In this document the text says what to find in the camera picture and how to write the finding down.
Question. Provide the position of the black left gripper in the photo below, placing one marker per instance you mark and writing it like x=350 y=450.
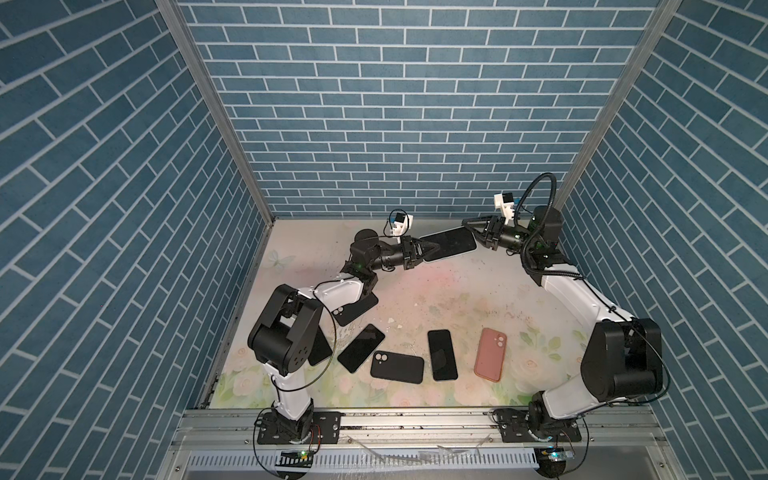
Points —
x=408 y=248

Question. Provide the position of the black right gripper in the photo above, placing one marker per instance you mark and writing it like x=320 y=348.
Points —
x=489 y=238

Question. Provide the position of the blue phone black screen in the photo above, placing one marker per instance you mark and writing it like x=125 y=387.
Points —
x=453 y=242

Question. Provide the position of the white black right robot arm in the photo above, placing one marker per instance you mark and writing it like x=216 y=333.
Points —
x=622 y=362

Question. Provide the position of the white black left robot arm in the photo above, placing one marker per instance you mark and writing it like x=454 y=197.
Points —
x=284 y=334

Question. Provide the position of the black phone case left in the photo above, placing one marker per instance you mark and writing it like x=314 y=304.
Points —
x=346 y=314

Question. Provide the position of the black phone face up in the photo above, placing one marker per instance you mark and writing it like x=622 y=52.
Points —
x=364 y=344

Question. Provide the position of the pink phone case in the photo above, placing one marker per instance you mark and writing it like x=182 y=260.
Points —
x=490 y=355

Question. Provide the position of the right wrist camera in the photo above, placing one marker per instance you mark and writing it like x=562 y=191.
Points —
x=505 y=203

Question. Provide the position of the black case dual camera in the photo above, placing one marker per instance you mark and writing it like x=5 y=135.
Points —
x=397 y=367

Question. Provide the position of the aluminium corner post right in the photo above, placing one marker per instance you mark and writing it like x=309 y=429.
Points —
x=657 y=24

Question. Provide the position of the aluminium corner post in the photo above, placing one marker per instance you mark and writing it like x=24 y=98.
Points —
x=657 y=24
x=181 y=34

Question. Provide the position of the aluminium corner post left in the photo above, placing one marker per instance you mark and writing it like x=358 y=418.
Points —
x=181 y=34

